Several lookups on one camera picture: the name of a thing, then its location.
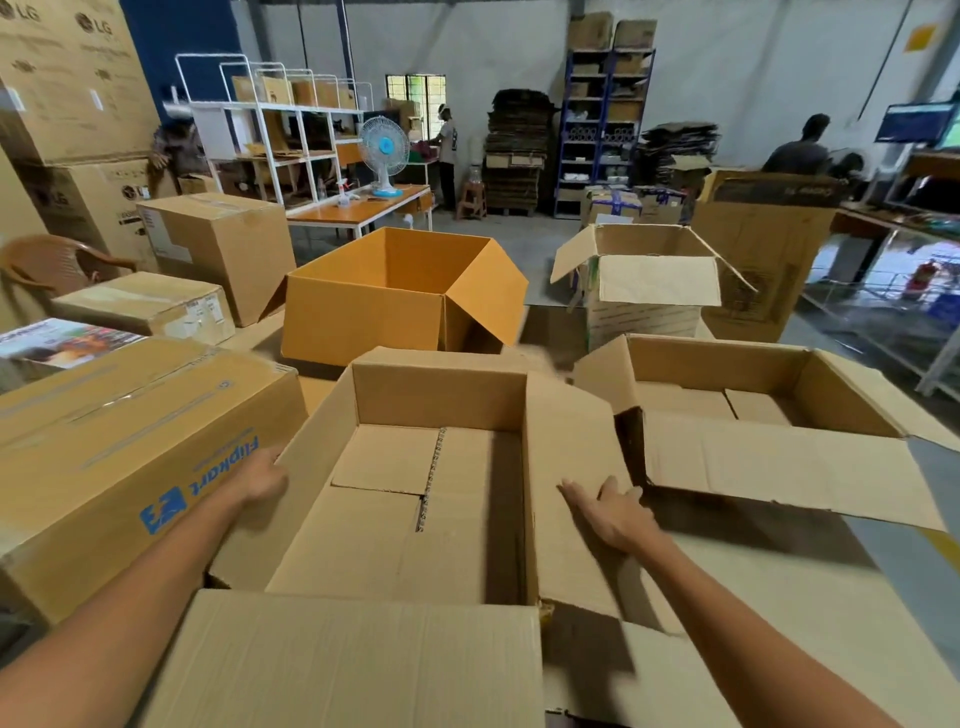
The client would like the person's right hand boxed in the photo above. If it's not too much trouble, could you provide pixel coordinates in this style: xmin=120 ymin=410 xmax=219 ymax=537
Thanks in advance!
xmin=558 ymin=475 xmax=655 ymax=554

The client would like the person's left hand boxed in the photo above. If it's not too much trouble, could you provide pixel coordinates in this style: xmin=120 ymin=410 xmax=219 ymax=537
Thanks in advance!
xmin=225 ymin=447 xmax=291 ymax=512

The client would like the brown cardboard box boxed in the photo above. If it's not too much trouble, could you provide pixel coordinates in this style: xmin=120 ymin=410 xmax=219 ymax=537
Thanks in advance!
xmin=567 ymin=12 xmax=615 ymax=53
xmin=612 ymin=19 xmax=659 ymax=53
xmin=141 ymin=346 xmax=745 ymax=728

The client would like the person's right forearm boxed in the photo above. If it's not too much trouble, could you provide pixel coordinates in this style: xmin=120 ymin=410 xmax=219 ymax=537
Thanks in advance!
xmin=621 ymin=521 xmax=905 ymax=728

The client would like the person's left forearm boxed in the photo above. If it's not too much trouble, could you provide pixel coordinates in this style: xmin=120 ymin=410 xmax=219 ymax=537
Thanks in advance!
xmin=0 ymin=483 xmax=252 ymax=710

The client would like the closed box with blue logo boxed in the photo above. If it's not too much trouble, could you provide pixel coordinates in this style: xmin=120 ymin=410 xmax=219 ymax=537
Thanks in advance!
xmin=0 ymin=337 xmax=309 ymax=628

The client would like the open orange cardboard box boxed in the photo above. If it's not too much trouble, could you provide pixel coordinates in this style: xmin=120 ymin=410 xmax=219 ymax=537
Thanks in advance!
xmin=258 ymin=226 xmax=531 ymax=369

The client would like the wide open brown box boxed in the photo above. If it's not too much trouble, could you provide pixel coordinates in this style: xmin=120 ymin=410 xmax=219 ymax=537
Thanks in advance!
xmin=573 ymin=333 xmax=960 ymax=534

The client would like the open white printed box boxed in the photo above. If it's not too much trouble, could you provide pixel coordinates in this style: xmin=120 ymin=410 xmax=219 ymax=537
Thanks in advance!
xmin=549 ymin=222 xmax=759 ymax=354

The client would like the low sealed cardboard box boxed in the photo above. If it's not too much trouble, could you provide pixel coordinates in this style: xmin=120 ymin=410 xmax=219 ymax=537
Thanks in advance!
xmin=51 ymin=271 xmax=238 ymax=347

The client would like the tall sealed cardboard box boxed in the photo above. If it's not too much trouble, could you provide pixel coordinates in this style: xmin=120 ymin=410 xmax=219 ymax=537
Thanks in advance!
xmin=137 ymin=192 xmax=298 ymax=330

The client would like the colourful printed box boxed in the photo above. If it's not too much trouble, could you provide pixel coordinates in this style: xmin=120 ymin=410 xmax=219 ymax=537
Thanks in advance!
xmin=0 ymin=318 xmax=148 ymax=396

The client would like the orange top table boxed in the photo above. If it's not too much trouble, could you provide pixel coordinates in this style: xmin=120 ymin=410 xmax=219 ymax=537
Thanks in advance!
xmin=287 ymin=183 xmax=437 ymax=242

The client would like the box with blue tape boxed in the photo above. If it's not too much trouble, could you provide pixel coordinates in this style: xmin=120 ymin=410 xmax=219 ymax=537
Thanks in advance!
xmin=580 ymin=185 xmax=644 ymax=227
xmin=637 ymin=185 xmax=688 ymax=225

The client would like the large tall brown box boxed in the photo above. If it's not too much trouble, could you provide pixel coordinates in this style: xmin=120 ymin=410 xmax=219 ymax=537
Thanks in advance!
xmin=689 ymin=170 xmax=846 ymax=345

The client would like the brown plastic chair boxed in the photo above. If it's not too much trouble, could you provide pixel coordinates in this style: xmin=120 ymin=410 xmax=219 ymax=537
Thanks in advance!
xmin=0 ymin=234 xmax=141 ymax=303

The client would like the large appliance cardboard box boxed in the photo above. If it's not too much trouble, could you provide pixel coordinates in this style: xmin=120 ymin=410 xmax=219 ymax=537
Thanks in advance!
xmin=0 ymin=0 xmax=163 ymax=168
xmin=15 ymin=158 xmax=182 ymax=276

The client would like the white and blue table fan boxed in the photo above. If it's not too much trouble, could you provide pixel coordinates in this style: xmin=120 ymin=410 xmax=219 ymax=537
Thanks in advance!
xmin=357 ymin=115 xmax=412 ymax=200

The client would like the stack of flattened cardboard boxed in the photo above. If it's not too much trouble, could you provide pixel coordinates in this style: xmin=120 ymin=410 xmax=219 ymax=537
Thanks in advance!
xmin=483 ymin=88 xmax=557 ymax=216

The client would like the white metal rack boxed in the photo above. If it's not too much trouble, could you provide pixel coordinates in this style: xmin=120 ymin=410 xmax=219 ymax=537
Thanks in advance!
xmin=174 ymin=54 xmax=376 ymax=216

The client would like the dark pile of flattened cardboard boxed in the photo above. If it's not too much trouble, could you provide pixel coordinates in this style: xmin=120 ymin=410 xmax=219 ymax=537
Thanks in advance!
xmin=636 ymin=120 xmax=722 ymax=190

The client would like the blue metal shelf unit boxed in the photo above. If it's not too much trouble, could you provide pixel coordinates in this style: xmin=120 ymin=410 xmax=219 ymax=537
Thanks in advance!
xmin=554 ymin=48 xmax=658 ymax=221

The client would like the glass counter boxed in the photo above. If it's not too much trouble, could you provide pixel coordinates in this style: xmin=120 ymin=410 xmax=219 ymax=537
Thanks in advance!
xmin=798 ymin=202 xmax=960 ymax=400

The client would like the barred window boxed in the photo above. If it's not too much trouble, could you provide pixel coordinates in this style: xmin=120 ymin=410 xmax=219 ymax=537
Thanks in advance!
xmin=385 ymin=74 xmax=448 ymax=144

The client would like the red fire extinguisher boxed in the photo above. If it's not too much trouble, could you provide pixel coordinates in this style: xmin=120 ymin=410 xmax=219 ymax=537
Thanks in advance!
xmin=903 ymin=258 xmax=943 ymax=302

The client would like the computer monitor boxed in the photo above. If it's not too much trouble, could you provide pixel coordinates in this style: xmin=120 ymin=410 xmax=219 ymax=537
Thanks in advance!
xmin=874 ymin=100 xmax=960 ymax=149

